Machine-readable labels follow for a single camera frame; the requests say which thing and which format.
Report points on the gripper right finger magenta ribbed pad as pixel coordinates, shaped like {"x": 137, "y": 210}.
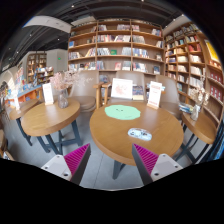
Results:
{"x": 152, "y": 166}

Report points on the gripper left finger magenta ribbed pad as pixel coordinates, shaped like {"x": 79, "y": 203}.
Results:
{"x": 70, "y": 167}

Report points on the green round mouse pad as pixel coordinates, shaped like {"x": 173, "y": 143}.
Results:
{"x": 122, "y": 112}

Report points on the round wooden left table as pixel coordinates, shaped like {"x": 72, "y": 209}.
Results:
{"x": 45, "y": 122}

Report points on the round wooden table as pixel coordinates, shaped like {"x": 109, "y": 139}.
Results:
{"x": 202, "y": 129}
{"x": 116, "y": 127}
{"x": 45, "y": 122}

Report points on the round wooden centre table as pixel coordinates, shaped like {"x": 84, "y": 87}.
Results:
{"x": 116, "y": 127}

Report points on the round wooden right table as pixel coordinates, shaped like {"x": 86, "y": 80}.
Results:
{"x": 202, "y": 129}

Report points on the white sign card centre table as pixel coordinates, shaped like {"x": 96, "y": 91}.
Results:
{"x": 154, "y": 94}

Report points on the white sign card table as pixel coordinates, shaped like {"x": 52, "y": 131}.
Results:
{"x": 48, "y": 95}
{"x": 154, "y": 94}

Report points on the beige armchair right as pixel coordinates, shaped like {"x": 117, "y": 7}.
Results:
{"x": 169, "y": 99}

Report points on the beige armchair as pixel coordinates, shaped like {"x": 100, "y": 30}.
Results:
{"x": 136, "y": 77}
{"x": 86, "y": 89}
{"x": 169, "y": 99}

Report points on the small wooden table far left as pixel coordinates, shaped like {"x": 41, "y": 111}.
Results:
{"x": 17, "y": 114}

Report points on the beige armchair left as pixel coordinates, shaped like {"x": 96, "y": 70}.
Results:
{"x": 86, "y": 89}

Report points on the book on centre chair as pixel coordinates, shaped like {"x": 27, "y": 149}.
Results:
{"x": 138, "y": 93}

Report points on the white sign card left table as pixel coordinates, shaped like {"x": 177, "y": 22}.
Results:
{"x": 48, "y": 95}

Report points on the glass vase with dried flowers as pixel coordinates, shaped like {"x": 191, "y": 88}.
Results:
{"x": 201, "y": 97}

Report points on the white picture board on chair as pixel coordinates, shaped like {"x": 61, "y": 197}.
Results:
{"x": 122, "y": 88}

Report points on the beige armchair centre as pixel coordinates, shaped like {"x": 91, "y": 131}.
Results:
{"x": 136, "y": 77}

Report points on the glass vase with pink flowers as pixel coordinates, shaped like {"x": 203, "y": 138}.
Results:
{"x": 61, "y": 81}

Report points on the distant wooden bookshelf left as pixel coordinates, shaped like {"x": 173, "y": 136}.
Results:
{"x": 37, "y": 68}

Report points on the wooden bookshelf right wall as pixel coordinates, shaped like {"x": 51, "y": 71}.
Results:
{"x": 192, "y": 61}

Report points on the large wooden bookshelf back wall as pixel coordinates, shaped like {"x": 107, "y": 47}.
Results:
{"x": 110, "y": 45}

